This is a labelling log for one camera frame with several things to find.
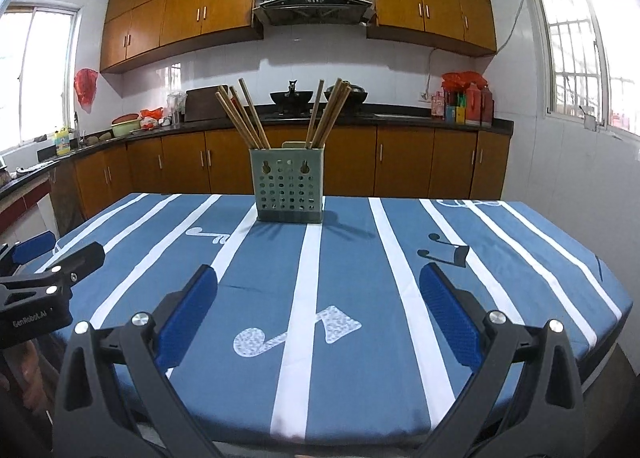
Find green basin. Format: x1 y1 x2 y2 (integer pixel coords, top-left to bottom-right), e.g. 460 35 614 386
111 113 143 138

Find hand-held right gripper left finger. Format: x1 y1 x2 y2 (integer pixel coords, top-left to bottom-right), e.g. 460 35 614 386
52 264 223 458

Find bundle of chopsticks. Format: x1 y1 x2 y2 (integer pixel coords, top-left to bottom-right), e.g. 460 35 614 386
215 77 352 150

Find black kitchen countertop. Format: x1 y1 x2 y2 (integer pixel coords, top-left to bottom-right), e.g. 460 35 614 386
37 103 515 161

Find wooden base cabinets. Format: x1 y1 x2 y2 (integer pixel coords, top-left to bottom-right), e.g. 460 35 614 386
50 125 511 234

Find person's left hand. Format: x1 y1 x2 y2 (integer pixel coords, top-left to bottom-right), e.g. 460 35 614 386
20 341 64 409

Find wooden wall cabinets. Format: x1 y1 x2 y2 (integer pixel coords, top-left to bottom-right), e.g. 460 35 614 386
99 0 498 74

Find wok with metal lid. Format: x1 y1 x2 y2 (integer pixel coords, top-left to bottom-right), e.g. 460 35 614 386
324 81 369 104

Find green perforated utensil holder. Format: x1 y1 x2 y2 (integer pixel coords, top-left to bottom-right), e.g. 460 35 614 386
249 141 326 225

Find blue striped tablecloth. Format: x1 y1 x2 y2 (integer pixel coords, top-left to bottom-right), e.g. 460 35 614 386
30 192 626 444

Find glass jars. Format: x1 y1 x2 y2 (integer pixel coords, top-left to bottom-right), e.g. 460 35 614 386
167 92 187 125

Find dark cutting board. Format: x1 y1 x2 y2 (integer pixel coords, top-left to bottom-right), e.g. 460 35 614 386
185 86 233 123

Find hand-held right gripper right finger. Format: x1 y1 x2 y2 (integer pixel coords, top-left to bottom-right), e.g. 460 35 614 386
417 262 586 458

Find red hanging plastic bag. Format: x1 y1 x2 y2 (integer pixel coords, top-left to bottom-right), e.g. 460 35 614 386
74 68 99 114

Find sliding window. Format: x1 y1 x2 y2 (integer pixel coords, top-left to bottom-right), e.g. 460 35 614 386
0 3 82 154

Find black wok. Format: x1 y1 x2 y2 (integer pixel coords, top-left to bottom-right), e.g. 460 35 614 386
270 80 315 106

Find red thermos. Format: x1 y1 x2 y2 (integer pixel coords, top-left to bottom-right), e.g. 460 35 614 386
465 82 483 126
480 86 496 128

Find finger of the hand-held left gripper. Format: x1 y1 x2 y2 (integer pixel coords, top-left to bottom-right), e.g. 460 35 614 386
0 231 57 277
30 241 107 295

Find barred window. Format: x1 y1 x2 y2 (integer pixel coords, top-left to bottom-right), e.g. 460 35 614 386
520 0 640 139

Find yellow green cutlery holder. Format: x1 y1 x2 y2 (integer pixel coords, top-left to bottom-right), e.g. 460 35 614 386
445 93 468 124

